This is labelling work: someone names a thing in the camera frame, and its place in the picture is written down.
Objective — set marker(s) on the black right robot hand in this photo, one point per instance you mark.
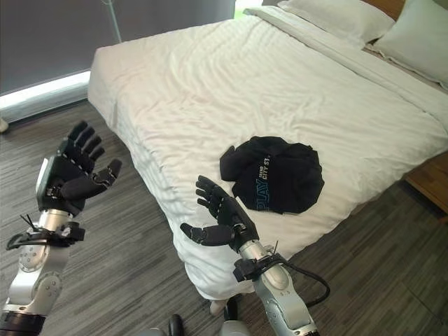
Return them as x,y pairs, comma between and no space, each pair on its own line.
224,210

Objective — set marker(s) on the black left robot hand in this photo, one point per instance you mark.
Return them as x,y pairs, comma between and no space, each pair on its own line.
71,167

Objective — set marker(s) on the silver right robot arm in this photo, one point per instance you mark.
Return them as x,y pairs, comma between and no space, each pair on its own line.
276,290

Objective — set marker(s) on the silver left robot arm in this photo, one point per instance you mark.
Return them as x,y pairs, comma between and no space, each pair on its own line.
35,266

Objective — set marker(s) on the white bed leg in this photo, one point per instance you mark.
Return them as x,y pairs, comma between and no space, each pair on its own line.
217,306

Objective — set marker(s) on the black printed t-shirt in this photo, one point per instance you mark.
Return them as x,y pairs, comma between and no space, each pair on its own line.
273,175

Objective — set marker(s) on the white duvet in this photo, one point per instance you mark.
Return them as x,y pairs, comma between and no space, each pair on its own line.
266,115

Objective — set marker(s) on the robot dark foot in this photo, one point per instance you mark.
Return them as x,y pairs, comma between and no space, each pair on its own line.
175,325

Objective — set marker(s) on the grey roller blind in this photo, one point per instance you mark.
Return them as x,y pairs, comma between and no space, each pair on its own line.
87,38

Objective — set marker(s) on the white floor lamp pole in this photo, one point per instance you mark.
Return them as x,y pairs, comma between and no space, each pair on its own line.
113,19

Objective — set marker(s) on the wooden bedside table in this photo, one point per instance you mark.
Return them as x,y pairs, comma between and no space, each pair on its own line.
432,185

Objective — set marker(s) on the large white pillow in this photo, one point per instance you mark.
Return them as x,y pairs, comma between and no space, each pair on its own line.
336,15

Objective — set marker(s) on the small white pillow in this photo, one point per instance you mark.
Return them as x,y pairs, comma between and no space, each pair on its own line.
416,38

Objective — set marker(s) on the wooden headboard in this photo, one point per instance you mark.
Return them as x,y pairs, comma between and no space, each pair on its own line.
385,6

